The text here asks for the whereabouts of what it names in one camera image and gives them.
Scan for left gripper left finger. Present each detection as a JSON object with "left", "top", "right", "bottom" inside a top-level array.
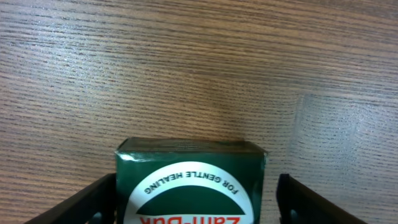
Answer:
[{"left": 26, "top": 174, "right": 117, "bottom": 224}]

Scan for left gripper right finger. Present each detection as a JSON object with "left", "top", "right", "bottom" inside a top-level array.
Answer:
[{"left": 276, "top": 174, "right": 366, "bottom": 224}]

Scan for green Zam-Buk box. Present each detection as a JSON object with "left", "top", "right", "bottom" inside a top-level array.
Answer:
[{"left": 115, "top": 138, "right": 268, "bottom": 224}]

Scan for clear plastic container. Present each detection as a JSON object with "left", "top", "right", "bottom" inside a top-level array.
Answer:
[{"left": 286, "top": 95, "right": 397, "bottom": 223}]

